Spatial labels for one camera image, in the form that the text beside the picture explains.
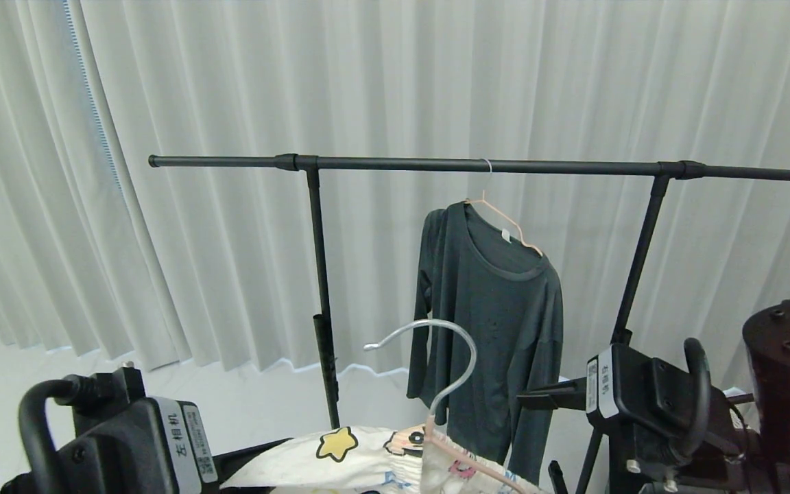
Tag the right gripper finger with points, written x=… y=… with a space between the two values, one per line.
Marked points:
x=570 y=387
x=559 y=403

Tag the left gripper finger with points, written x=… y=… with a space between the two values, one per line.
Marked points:
x=244 y=456

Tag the cream printed garment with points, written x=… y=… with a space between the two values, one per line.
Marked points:
x=340 y=460

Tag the pink clothes hanger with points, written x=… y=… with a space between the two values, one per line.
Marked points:
x=467 y=357
x=505 y=219

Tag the dark grey T-shirt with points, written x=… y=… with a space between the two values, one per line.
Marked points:
x=498 y=309

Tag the black clothes rack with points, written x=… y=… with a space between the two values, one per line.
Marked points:
x=402 y=164

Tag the white curtain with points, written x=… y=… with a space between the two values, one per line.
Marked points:
x=230 y=82

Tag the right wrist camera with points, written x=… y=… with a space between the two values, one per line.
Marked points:
x=649 y=398

